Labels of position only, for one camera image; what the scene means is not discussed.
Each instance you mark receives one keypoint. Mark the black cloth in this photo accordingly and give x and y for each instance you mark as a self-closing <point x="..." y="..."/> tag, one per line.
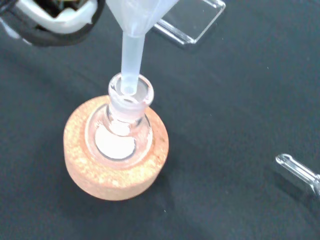
<point x="225" y="125"/>

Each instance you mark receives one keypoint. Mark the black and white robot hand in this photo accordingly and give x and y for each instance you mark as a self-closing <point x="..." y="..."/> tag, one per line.
<point x="62" y="25"/>

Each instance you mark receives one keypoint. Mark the glass round-bottom flask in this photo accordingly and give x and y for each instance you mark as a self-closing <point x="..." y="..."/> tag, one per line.
<point x="117" y="140"/>

